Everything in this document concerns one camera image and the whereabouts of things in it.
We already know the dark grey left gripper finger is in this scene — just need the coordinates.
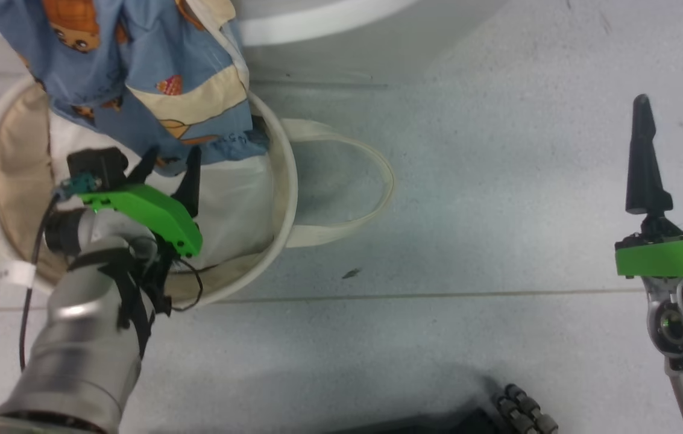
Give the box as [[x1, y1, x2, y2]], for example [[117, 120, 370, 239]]
[[171, 145, 202, 219], [126, 146, 160, 184]]

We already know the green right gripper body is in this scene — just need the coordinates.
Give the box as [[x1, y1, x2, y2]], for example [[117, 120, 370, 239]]
[[614, 208, 683, 279]]

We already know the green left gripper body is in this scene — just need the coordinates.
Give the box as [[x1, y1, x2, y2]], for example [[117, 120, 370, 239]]
[[78, 183, 203, 259]]

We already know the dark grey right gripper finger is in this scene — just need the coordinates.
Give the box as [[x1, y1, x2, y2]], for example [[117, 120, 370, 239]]
[[625, 94, 675, 216]]

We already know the blue cartoon print garment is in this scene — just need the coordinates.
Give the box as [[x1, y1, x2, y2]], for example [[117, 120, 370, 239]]
[[0, 0, 269, 177]]

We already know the cream canvas laundry basket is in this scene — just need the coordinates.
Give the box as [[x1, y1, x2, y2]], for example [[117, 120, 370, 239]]
[[0, 75, 396, 308]]

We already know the white washing machine body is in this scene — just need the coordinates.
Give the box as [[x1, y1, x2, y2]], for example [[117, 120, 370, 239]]
[[236, 0, 508, 88]]

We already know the white cloth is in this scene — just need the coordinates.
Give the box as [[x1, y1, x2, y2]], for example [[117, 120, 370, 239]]
[[49, 115, 275, 269]]

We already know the teal cable connector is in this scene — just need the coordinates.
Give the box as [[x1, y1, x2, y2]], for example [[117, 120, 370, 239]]
[[55, 174, 101, 200]]

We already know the white cable tag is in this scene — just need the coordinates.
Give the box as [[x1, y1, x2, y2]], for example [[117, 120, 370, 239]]
[[0, 260, 37, 291]]

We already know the black camera cable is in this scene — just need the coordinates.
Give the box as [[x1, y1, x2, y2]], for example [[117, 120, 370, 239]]
[[19, 193, 61, 371]]

